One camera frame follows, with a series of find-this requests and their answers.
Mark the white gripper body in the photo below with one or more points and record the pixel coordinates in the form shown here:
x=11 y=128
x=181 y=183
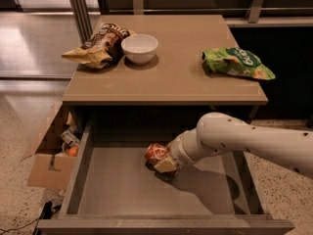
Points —
x=177 y=151

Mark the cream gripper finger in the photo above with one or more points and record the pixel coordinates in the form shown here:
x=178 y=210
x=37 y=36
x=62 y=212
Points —
x=167 y=164

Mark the red coke can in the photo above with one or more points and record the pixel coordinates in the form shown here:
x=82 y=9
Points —
x=155 y=153

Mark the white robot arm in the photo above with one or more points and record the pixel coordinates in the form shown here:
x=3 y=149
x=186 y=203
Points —
x=217 y=134

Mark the open grey top drawer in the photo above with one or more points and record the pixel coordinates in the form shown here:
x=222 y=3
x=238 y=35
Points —
x=112 y=191

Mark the grey cabinet with top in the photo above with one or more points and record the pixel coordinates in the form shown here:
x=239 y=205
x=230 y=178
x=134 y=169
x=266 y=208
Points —
x=174 y=76

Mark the orange fruit in box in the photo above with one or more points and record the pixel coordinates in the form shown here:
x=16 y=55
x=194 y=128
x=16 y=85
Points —
x=72 y=152

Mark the green chip bag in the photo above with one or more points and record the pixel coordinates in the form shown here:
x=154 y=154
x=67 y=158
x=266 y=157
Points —
x=236 y=62

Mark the small packet in box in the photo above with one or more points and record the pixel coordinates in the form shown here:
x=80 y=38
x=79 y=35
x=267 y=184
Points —
x=70 y=139

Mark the white ceramic bowl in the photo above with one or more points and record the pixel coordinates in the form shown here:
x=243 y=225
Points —
x=139 y=48

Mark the cardboard box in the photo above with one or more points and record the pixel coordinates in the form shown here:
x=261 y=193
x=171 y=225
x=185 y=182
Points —
x=52 y=166

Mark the brown chip bag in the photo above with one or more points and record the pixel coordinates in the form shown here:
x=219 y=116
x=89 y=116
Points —
x=103 y=49

